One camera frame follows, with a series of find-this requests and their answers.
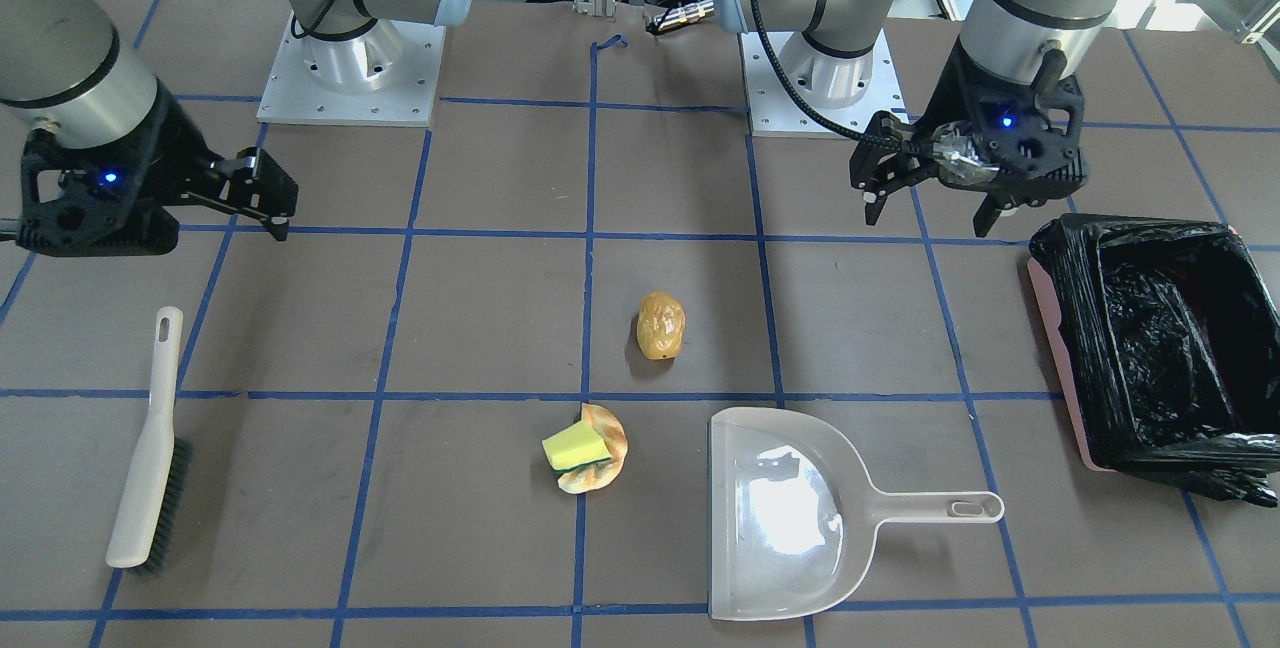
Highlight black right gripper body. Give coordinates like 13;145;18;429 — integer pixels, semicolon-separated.
3;96;223;259

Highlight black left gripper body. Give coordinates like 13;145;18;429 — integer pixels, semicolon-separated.
916;42;1088;207

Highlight brown potato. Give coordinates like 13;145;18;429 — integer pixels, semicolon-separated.
635;291;687;361

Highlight beige hand brush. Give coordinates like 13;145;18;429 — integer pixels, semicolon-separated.
105;306;191;575

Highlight beige dustpan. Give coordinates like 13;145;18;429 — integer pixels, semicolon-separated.
707;406;1006;622

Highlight yellow green sponge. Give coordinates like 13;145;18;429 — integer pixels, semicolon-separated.
541;420;611;473

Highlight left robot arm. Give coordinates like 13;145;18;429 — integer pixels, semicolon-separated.
714;0;1117;237

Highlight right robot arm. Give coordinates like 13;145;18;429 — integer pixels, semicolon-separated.
3;0;474;257

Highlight pink bin with black bag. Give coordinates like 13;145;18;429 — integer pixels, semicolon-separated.
1027;213;1279;508

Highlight silver metal connector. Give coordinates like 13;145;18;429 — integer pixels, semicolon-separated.
645;0;716;36

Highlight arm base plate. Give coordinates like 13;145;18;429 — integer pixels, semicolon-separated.
739;29;908;140
256;20;447;128

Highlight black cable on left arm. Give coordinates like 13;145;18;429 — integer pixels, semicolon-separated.
745;0;901;143

